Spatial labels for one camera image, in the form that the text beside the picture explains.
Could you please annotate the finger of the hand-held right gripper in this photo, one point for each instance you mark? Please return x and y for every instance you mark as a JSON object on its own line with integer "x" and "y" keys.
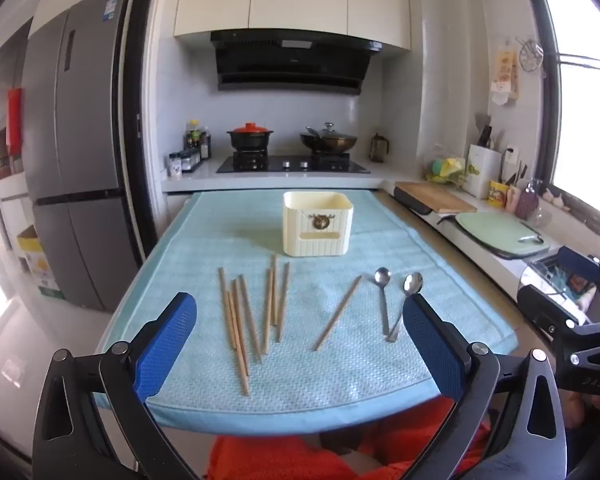
{"x": 545, "y": 310}
{"x": 577, "y": 257}

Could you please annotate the condiment bottles group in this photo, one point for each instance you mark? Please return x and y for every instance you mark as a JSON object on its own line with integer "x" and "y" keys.
{"x": 182, "y": 162}

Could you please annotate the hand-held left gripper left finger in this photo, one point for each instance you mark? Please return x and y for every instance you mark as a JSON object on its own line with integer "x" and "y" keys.
{"x": 165, "y": 342}

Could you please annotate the yellow snack packet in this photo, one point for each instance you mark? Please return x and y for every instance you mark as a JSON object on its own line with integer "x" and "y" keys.
{"x": 497, "y": 194}

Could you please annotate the black tray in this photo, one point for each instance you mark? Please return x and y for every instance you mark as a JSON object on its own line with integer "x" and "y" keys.
{"x": 415, "y": 206}

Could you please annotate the wok with glass lid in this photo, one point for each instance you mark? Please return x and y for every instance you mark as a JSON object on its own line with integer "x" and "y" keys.
{"x": 330, "y": 142}

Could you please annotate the black range hood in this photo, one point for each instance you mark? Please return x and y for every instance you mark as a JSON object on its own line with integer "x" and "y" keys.
{"x": 290, "y": 67}

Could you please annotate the yellow green plastic bags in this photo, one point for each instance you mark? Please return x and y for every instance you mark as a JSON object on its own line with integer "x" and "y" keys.
{"x": 445, "y": 170}

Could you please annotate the grey refrigerator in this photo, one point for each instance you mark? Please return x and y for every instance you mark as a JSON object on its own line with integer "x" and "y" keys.
{"x": 80, "y": 160}

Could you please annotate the black clay pot orange lid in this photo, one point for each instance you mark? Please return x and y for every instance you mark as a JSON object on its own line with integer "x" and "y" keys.
{"x": 250, "y": 137}

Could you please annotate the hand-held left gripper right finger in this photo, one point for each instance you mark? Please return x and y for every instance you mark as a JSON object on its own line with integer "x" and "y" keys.
{"x": 432, "y": 342}

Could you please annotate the light wooden chopstick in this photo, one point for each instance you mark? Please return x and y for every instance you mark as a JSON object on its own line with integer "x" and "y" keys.
{"x": 337, "y": 313}

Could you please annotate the black gas cooktop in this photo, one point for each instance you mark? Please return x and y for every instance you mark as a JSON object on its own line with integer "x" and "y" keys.
{"x": 290, "y": 164}

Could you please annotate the person's right hand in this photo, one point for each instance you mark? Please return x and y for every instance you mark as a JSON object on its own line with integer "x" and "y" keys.
{"x": 592, "y": 407}

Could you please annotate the orange clothing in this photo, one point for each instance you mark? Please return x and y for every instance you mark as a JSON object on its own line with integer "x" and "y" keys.
{"x": 290, "y": 460}

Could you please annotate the dark glass kettle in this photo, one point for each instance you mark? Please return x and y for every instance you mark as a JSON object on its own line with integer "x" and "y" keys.
{"x": 378, "y": 149}

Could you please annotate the window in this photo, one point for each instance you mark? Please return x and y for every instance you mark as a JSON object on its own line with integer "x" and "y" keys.
{"x": 580, "y": 110}

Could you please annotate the light blue towel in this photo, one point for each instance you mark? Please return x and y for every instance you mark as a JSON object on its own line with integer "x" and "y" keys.
{"x": 330, "y": 385}

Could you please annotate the red fire extinguisher box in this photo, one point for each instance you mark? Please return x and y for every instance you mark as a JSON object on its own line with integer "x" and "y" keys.
{"x": 14, "y": 120}

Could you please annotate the yellow cap condiment bottle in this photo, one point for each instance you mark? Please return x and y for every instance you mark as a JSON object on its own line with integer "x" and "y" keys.
{"x": 193, "y": 137}

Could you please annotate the bunch of wooden chopsticks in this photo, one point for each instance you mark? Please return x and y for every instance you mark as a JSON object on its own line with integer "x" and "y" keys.
{"x": 274, "y": 290}

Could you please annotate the white knife block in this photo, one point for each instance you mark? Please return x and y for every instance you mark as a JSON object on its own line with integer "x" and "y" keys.
{"x": 484, "y": 172}

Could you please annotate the cream ribbed utensil holder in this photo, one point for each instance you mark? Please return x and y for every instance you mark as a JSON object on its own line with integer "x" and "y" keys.
{"x": 317, "y": 232}

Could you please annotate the yellow cardboard box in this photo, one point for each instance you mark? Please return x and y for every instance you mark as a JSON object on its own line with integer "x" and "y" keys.
{"x": 37, "y": 260}

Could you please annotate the wooden cutting board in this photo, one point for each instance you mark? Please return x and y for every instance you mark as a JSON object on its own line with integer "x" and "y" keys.
{"x": 432, "y": 197}

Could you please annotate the steel spoon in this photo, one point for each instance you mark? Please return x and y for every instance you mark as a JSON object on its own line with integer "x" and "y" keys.
{"x": 382, "y": 276}
{"x": 413, "y": 283}

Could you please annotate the green cutting board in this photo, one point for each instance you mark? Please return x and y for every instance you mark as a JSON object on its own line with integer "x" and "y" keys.
{"x": 500, "y": 235}

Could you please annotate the dark sauce bottle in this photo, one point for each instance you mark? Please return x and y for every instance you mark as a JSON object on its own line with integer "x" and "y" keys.
{"x": 205, "y": 147}

